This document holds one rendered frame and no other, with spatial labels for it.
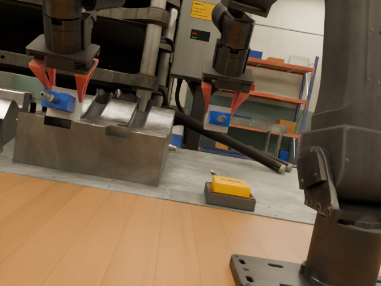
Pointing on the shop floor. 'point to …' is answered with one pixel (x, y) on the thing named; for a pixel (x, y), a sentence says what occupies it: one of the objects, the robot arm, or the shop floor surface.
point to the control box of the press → (194, 58)
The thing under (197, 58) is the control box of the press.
